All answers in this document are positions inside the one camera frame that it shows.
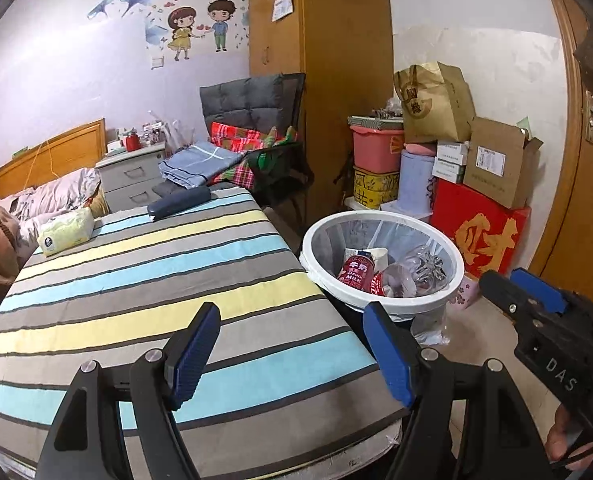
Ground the clear plastic packaging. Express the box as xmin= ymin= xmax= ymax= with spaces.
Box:
xmin=379 ymin=244 xmax=449 ymax=298

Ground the pink quilt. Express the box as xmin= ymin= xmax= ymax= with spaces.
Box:
xmin=0 ymin=167 xmax=102 ymax=246

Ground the grey nightstand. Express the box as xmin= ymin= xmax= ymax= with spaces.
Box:
xmin=95 ymin=142 xmax=170 ymax=213

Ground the pink floral box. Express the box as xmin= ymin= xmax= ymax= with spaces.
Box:
xmin=446 ymin=272 xmax=479 ymax=311

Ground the clear plastic bag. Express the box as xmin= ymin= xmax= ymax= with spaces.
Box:
xmin=164 ymin=117 xmax=197 ymax=148

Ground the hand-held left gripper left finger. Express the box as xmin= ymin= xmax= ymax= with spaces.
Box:
xmin=39 ymin=301 xmax=222 ymax=480

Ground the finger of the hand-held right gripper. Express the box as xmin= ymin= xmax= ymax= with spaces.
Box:
xmin=509 ymin=267 xmax=569 ymax=316
xmin=477 ymin=270 xmax=532 ymax=331

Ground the green tissue pack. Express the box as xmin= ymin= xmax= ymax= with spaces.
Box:
xmin=37 ymin=207 xmax=96 ymax=257

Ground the brown cardboard box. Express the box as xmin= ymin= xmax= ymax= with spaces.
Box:
xmin=463 ymin=116 xmax=544 ymax=210

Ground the grey padded chair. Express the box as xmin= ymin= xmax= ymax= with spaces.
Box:
xmin=199 ymin=72 xmax=317 ymax=226

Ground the dark folded umbrella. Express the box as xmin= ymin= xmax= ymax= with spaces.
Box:
xmin=332 ymin=150 xmax=357 ymax=196

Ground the gold paper bag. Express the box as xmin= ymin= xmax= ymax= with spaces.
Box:
xmin=393 ymin=61 xmax=477 ymax=143

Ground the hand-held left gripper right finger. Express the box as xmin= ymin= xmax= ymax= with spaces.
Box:
xmin=362 ymin=301 xmax=549 ymax=480

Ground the wooden wardrobe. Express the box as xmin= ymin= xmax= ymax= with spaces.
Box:
xmin=249 ymin=0 xmax=394 ymax=226

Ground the pink storage bin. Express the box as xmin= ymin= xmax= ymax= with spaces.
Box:
xmin=350 ymin=125 xmax=406 ymax=173

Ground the red plaid cloth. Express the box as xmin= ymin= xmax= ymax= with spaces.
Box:
xmin=209 ymin=121 xmax=299 ymax=188

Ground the white trash bag liner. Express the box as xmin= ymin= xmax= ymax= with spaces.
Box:
xmin=309 ymin=215 xmax=459 ymax=346

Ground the patterned flat box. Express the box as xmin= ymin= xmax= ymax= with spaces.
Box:
xmin=347 ymin=102 xmax=406 ymax=133

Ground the striped bed cover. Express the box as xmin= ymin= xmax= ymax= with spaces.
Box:
xmin=0 ymin=187 xmax=409 ymax=466

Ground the wooden door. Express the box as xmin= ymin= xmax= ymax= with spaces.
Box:
xmin=529 ymin=0 xmax=593 ymax=301

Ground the stack of white small boxes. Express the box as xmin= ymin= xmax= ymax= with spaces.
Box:
xmin=433 ymin=157 xmax=467 ymax=184

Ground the lilac cylinder box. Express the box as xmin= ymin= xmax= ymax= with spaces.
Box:
xmin=399 ymin=150 xmax=437 ymax=213

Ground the white flat box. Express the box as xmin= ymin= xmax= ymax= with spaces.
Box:
xmin=379 ymin=199 xmax=432 ymax=221

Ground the yellow patterned pillow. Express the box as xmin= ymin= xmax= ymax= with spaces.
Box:
xmin=89 ymin=187 xmax=112 ymax=218

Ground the grey quilted cushion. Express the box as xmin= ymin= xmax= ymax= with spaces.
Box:
xmin=200 ymin=74 xmax=284 ymax=133

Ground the person's right hand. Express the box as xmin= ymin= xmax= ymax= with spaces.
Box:
xmin=546 ymin=405 xmax=584 ymax=463

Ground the cartoon wall sticker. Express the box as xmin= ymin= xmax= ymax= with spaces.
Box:
xmin=86 ymin=0 xmax=251 ymax=61

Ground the white small carton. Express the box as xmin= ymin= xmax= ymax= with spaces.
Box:
xmin=436 ymin=141 xmax=469 ymax=162

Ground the clear storage box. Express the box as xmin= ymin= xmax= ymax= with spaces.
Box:
xmin=343 ymin=195 xmax=377 ymax=213

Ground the yellow printed box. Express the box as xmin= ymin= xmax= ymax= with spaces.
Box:
xmin=352 ymin=165 xmax=402 ymax=211

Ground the blue folded cloth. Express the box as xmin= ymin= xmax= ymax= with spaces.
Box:
xmin=158 ymin=141 xmax=247 ymax=187

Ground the dark blue case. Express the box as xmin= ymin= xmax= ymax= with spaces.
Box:
xmin=147 ymin=187 xmax=212 ymax=222

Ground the red gift box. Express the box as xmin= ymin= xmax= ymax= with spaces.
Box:
xmin=429 ymin=179 xmax=532 ymax=278

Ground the white rimmed trash bin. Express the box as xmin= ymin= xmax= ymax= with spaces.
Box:
xmin=299 ymin=210 xmax=465 ymax=326

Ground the wooden headboard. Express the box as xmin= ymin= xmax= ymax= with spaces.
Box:
xmin=0 ymin=118 xmax=107 ymax=201

